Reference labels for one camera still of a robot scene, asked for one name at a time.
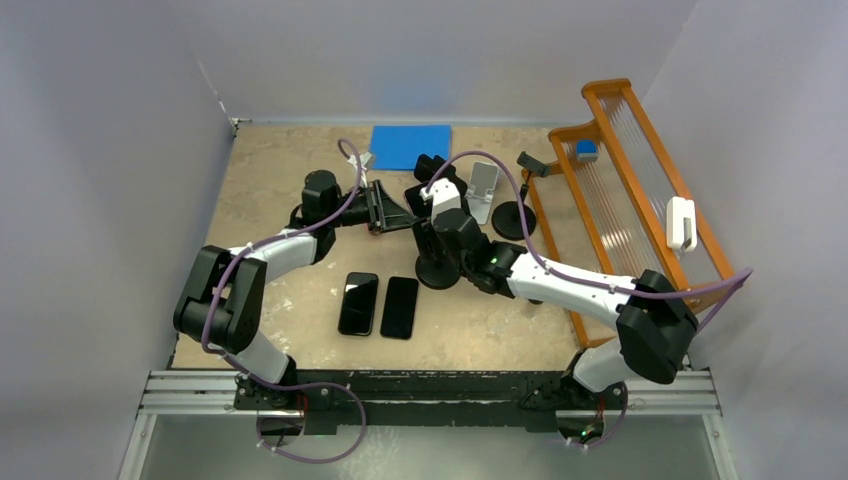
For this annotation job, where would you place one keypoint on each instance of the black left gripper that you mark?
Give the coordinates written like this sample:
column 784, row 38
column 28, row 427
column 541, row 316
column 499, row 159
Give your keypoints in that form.
column 399, row 218

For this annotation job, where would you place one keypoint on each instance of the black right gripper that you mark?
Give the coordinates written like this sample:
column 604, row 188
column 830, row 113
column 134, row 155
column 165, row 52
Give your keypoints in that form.
column 429, row 221

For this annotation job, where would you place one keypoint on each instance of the black phone purple edge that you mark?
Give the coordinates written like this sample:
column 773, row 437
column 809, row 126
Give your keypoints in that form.
column 418, row 206

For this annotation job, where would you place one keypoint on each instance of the black round base phone stand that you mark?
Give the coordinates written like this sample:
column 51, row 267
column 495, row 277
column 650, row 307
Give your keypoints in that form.
column 432, row 266

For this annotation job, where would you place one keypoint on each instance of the black phone white stripe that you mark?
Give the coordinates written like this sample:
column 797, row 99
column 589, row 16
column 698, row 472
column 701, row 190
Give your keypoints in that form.
column 358, row 304

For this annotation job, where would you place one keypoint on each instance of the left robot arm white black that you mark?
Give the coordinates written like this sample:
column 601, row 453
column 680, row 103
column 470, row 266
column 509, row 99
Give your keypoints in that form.
column 221, row 302

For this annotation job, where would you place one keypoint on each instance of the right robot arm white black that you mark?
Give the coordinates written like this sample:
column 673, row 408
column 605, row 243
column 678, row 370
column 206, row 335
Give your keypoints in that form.
column 655, row 327

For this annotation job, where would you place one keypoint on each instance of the black phone on folding stand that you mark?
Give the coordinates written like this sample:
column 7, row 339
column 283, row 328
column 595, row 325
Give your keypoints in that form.
column 427, row 166

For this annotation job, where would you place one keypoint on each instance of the white silver phone stand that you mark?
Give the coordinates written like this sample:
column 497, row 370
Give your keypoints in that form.
column 481, row 189

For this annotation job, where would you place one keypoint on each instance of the blue foam mat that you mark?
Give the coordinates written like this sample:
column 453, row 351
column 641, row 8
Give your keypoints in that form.
column 397, row 147

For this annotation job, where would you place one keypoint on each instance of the blue sponge block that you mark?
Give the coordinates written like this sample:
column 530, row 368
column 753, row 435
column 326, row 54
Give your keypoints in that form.
column 586, row 151

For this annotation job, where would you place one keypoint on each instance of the orange wooden rack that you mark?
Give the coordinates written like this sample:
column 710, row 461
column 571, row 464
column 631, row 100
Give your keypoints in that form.
column 619, row 201

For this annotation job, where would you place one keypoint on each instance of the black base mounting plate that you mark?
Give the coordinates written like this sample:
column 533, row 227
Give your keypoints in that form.
column 536, row 401

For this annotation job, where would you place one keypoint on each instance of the white clip on rack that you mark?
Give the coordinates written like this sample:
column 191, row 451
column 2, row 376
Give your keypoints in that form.
column 681, row 225

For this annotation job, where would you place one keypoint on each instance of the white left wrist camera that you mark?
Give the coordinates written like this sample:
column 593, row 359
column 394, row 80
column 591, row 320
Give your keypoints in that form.
column 363, row 162

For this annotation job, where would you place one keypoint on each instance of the aluminium frame rail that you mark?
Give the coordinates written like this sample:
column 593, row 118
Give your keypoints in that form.
column 212, row 392

